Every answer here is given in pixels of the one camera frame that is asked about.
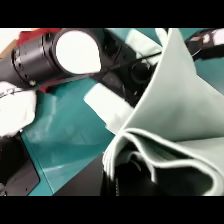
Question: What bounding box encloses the white garment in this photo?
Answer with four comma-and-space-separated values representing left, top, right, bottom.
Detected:
0, 81, 38, 138

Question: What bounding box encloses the pale beige T-shirt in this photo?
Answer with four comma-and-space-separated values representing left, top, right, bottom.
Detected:
83, 28, 224, 197

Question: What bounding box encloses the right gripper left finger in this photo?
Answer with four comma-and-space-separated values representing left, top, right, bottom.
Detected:
54, 153, 116, 197

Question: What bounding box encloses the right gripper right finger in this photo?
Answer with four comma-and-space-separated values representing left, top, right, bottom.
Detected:
114, 160, 158, 197

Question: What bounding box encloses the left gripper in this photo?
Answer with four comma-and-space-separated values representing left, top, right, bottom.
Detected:
99, 30, 159, 108

